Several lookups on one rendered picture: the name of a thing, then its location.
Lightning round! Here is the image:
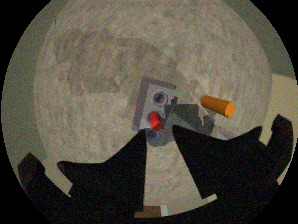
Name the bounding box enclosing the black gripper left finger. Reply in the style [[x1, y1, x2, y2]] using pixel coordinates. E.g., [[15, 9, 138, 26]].
[[57, 129, 146, 213]]

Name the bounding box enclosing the orange cylinder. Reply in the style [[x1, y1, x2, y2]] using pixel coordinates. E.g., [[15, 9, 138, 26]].
[[201, 95, 234, 119]]

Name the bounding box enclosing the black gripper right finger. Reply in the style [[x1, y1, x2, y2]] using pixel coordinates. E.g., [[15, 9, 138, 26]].
[[172, 124, 262, 200]]

